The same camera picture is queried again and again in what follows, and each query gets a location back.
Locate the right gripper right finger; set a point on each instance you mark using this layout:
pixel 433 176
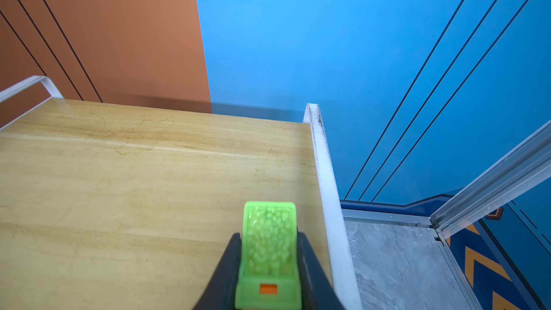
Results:
pixel 316 290

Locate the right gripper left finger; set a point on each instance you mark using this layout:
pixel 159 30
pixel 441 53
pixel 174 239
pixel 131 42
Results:
pixel 220 290

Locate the green orange dump truck toy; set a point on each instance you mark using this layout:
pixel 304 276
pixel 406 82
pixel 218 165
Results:
pixel 268 276

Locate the white frame wooden shelf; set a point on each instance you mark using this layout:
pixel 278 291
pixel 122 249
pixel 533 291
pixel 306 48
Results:
pixel 124 207

